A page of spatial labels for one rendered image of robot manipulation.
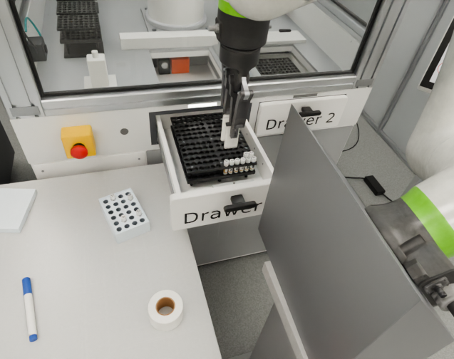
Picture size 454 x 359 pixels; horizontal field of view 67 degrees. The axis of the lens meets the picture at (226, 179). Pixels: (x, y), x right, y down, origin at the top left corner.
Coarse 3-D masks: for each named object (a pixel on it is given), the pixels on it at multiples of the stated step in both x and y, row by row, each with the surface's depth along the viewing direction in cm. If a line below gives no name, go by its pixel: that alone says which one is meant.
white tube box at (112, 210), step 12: (120, 192) 89; (132, 192) 89; (108, 204) 86; (120, 204) 86; (132, 204) 87; (108, 216) 83; (120, 216) 85; (132, 216) 84; (144, 216) 84; (120, 228) 82; (132, 228) 81; (144, 228) 84; (120, 240) 82
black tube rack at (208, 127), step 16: (176, 128) 92; (192, 128) 93; (208, 128) 94; (176, 144) 92; (192, 144) 89; (208, 144) 89; (224, 144) 90; (240, 144) 91; (192, 160) 88; (208, 160) 85; (224, 160) 90; (192, 176) 85; (208, 176) 86; (224, 176) 86
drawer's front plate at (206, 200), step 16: (192, 192) 73; (208, 192) 74; (224, 192) 75; (240, 192) 76; (256, 192) 78; (176, 208) 74; (192, 208) 75; (208, 208) 77; (176, 224) 78; (192, 224) 80
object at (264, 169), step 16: (192, 112) 101; (208, 112) 102; (160, 128) 93; (240, 128) 102; (160, 144) 91; (256, 144) 92; (176, 160) 93; (256, 160) 94; (176, 176) 81; (240, 176) 91; (256, 176) 92; (176, 192) 77
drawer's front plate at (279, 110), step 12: (336, 96) 106; (264, 108) 100; (276, 108) 101; (288, 108) 102; (300, 108) 104; (312, 108) 105; (324, 108) 107; (336, 108) 108; (264, 120) 103; (276, 120) 104; (324, 120) 110; (336, 120) 112; (264, 132) 106; (276, 132) 108
